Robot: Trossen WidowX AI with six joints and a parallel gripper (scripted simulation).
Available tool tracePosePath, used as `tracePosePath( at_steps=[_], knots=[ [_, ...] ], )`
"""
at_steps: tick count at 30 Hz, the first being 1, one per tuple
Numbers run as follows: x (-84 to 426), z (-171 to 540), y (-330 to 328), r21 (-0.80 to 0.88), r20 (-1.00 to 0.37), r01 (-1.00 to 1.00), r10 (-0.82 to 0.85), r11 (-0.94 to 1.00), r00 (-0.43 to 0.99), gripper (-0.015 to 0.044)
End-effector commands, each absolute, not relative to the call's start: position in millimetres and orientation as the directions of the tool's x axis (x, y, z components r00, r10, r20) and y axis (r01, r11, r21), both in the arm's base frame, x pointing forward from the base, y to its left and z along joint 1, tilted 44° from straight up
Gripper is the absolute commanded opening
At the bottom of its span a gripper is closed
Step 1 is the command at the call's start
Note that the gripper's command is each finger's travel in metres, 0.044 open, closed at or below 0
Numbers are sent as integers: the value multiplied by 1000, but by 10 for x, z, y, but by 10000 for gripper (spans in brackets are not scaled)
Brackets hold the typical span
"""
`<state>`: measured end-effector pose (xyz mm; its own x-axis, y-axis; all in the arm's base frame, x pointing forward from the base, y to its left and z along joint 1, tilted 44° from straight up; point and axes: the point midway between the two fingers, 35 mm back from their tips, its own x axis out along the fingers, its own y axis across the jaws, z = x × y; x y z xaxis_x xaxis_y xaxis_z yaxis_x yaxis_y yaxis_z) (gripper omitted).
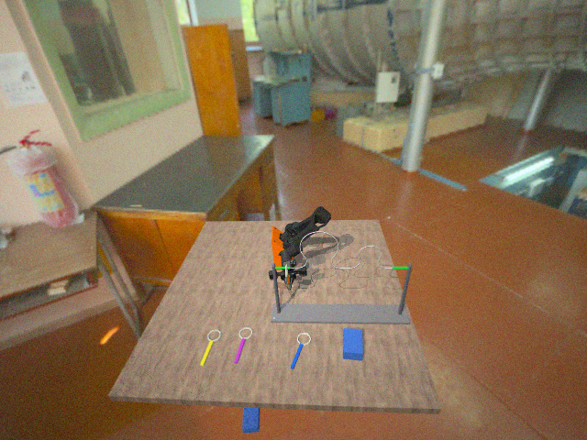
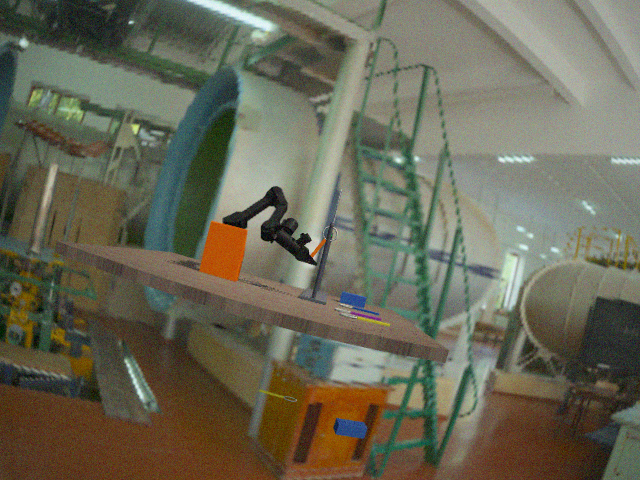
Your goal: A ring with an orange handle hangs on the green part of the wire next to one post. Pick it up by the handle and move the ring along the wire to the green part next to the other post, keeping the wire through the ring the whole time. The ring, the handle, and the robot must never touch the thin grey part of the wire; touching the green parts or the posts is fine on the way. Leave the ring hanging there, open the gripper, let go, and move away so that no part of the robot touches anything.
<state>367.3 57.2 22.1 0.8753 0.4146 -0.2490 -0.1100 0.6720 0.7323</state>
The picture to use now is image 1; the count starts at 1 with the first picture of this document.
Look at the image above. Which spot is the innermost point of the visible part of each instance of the white loop with blue handle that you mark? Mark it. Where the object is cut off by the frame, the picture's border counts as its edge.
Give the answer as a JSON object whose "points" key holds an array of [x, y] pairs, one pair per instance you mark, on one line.
{"points": [[299, 349]]}

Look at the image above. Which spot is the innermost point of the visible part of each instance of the yellow-handled loop tool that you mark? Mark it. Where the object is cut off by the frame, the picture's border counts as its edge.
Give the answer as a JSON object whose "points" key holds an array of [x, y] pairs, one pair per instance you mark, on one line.
{"points": [[209, 347]]}

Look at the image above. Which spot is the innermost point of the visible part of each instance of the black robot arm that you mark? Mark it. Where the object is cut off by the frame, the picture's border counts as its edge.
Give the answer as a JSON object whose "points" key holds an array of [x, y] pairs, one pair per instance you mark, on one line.
{"points": [[295, 232]]}

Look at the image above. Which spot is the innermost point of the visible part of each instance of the blue rectangular block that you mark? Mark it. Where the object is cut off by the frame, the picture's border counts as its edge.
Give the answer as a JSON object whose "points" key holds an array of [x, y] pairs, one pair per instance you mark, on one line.
{"points": [[352, 344], [251, 420]]}

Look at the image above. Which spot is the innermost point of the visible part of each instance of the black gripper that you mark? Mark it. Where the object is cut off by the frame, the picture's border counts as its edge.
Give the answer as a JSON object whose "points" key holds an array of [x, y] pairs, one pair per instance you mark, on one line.
{"points": [[302, 272]]}

